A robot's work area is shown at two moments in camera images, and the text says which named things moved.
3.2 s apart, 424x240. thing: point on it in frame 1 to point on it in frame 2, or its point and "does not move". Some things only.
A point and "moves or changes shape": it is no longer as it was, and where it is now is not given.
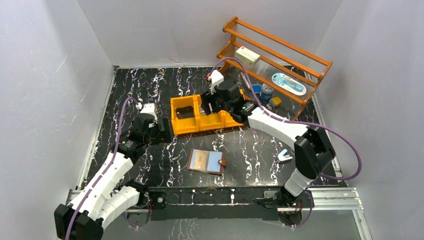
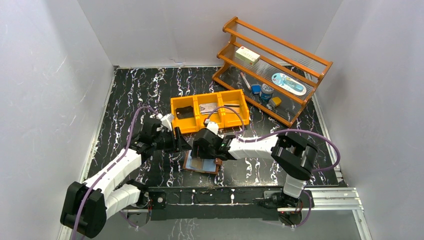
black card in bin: x=185 y=112 does not move
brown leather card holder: x=208 y=161 moves or changes shape
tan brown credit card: x=200 y=160 moves or changes shape
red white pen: x=245 y=80 does not move
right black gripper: x=208 y=104 to x=201 y=150
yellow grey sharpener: x=275 y=102 does not move
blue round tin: x=267 y=91 does not move
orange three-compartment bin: x=202 y=121 does not move
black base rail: x=214 y=203 does not move
